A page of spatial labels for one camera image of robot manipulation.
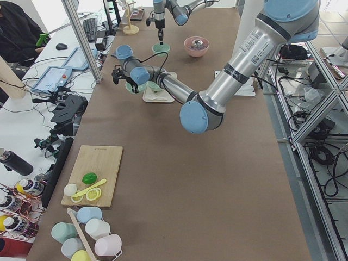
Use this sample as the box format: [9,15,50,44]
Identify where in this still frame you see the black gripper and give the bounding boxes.
[131,80,139,93]
[158,28,164,46]

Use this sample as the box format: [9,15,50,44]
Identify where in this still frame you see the green bowl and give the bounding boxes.
[147,81,162,92]
[125,82,147,94]
[152,43,171,55]

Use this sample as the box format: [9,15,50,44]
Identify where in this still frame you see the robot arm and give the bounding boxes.
[146,1,218,56]
[112,1,321,134]

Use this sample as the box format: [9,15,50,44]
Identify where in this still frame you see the cream rectangular tray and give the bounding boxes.
[142,87,175,103]

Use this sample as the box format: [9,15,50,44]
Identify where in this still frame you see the wooden cup tree stand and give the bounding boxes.
[120,1,139,35]

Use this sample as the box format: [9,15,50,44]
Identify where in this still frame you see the pink bowl with ice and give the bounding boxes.
[184,36,209,58]

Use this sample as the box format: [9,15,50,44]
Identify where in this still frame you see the metal scoop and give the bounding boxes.
[191,39,203,49]

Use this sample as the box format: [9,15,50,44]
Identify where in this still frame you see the upper teach pendant tablet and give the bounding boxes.
[62,47,89,71]

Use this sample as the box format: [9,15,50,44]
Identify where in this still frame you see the teach pendant tablet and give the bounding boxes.
[30,66,72,94]
[62,47,89,71]

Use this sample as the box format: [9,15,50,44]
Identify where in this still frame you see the black keyboard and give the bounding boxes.
[82,18,97,42]

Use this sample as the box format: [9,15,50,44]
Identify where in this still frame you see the bamboo cutting board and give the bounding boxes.
[61,145,123,208]

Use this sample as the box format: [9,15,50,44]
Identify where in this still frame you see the lower teach pendant tablet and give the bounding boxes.
[30,66,72,94]

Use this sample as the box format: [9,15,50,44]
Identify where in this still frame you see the black computer mouse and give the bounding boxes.
[55,43,68,51]

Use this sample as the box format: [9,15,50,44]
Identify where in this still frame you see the yellow plastic knife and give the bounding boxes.
[72,178,107,197]

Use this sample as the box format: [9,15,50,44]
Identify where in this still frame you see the green lime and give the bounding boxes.
[82,172,97,184]

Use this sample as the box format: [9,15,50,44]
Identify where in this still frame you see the lemon slice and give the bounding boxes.
[85,187,102,201]
[71,195,84,203]

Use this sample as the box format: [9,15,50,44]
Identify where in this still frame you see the white garlic bulb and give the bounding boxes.
[64,183,78,196]

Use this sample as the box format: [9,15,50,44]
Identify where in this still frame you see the seated person in black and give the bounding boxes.
[1,1,46,67]

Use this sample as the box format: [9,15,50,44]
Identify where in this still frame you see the blue mug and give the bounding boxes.
[77,207,102,224]

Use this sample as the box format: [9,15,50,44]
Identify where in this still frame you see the black water bottle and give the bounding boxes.
[1,148,34,176]

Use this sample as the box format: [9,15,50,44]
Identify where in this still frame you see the white mug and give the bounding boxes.
[85,218,111,240]

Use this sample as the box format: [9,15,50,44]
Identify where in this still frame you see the pink mug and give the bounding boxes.
[94,234,122,256]

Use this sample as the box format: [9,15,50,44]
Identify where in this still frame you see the green mug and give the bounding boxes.
[51,222,77,244]

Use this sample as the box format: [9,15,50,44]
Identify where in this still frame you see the grey mug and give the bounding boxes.
[61,238,85,259]

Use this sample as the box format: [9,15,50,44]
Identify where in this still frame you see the yellow mug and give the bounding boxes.
[71,250,91,261]

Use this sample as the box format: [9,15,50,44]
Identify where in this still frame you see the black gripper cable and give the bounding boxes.
[134,51,169,72]

